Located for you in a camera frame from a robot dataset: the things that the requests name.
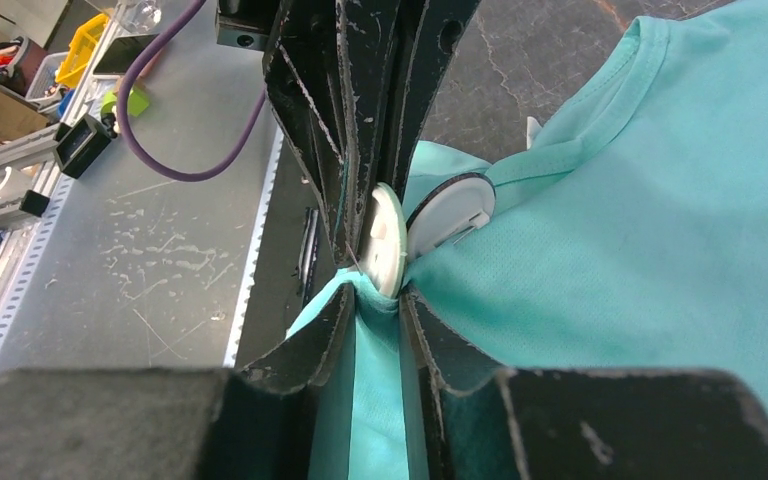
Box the white cable duct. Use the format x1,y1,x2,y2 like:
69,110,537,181
223,129,284,368

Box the teal t-shirt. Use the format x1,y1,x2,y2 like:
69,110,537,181
292,1,768,479

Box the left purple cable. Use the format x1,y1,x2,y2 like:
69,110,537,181
116,0,267,183

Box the yellow plastic crate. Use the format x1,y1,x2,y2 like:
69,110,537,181
55,13,109,89

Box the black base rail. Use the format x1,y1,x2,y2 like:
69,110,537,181
234,145,334,367

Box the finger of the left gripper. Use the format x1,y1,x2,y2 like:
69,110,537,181
383,0,480,198
263,1,399,267

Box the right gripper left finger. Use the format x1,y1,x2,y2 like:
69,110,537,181
0,285,355,479

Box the yellow landscape brooch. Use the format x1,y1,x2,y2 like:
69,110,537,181
359,183,408,298

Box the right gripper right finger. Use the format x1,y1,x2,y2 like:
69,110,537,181
400,288,768,479

